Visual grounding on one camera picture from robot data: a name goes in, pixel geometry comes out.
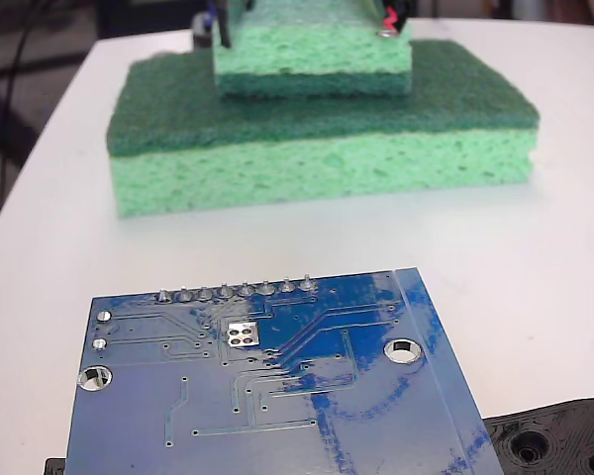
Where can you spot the large green sponge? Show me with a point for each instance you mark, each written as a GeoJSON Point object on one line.
{"type": "Point", "coordinates": [302, 168]}

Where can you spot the grey and blue object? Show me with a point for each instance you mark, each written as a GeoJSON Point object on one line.
{"type": "Point", "coordinates": [202, 32]}

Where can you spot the small green sponge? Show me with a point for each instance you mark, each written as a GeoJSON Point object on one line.
{"type": "Point", "coordinates": [307, 54]}

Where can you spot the blue circuit board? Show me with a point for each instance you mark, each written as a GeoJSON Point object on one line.
{"type": "Point", "coordinates": [302, 396]}

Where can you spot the black plastic board bracket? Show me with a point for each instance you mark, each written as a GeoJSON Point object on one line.
{"type": "Point", "coordinates": [549, 435]}

